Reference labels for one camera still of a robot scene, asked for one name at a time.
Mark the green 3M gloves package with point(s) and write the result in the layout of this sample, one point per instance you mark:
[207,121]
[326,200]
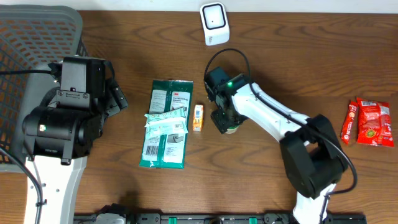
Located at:
[167,151]

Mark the green lid jar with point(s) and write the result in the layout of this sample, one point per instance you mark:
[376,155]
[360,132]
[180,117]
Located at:
[232,129]

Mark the pale green wipes pack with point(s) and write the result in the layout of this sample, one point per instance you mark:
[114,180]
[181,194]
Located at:
[171,122]

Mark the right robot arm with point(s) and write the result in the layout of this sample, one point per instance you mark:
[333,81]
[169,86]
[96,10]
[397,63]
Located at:
[309,147]

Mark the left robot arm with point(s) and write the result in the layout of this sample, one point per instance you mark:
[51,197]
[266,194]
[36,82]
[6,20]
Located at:
[60,131]

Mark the red instant coffee stick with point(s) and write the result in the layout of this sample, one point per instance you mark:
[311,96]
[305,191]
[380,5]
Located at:
[348,122]

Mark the orange snack packet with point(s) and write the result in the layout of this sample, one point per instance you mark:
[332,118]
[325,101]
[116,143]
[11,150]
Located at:
[198,117]

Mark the grey plastic mesh basket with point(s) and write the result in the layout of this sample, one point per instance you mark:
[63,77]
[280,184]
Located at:
[31,37]

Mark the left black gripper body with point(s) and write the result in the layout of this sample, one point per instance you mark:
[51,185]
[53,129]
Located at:
[112,101]

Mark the red snack bag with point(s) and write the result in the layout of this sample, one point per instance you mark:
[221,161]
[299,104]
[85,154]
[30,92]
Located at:
[374,123]

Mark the white barcode scanner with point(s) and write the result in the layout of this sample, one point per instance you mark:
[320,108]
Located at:
[215,23]

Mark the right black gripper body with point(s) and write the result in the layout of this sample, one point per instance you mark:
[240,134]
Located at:
[224,117]

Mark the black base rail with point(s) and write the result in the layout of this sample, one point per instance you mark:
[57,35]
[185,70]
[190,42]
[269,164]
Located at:
[154,218]

